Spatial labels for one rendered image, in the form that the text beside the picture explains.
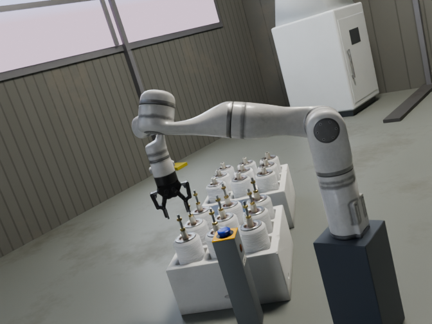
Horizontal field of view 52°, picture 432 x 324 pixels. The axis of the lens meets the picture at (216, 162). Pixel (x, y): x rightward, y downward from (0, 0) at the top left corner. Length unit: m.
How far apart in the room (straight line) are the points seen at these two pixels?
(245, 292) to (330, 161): 0.51
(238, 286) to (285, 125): 0.52
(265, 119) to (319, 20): 2.73
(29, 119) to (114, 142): 0.68
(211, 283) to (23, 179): 1.88
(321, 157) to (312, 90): 2.85
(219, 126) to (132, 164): 2.55
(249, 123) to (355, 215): 0.34
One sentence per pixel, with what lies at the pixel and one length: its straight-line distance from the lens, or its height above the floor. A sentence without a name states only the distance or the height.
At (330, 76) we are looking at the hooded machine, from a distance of 3.80.
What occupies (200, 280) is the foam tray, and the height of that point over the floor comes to 0.12.
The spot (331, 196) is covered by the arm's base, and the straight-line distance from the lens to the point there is 1.11.
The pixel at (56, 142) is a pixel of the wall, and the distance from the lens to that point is 3.25.
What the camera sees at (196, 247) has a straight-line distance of 1.53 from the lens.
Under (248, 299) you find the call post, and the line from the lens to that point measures 1.38.
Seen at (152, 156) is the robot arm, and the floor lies 0.57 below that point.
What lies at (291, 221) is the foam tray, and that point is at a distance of 1.99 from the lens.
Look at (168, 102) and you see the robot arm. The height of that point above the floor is 0.74.
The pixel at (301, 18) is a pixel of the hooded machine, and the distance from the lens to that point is 3.88.
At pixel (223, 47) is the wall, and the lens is 4.61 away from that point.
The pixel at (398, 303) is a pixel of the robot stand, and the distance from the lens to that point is 1.33.
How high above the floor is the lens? 0.83
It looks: 14 degrees down
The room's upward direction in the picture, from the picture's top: 17 degrees counter-clockwise
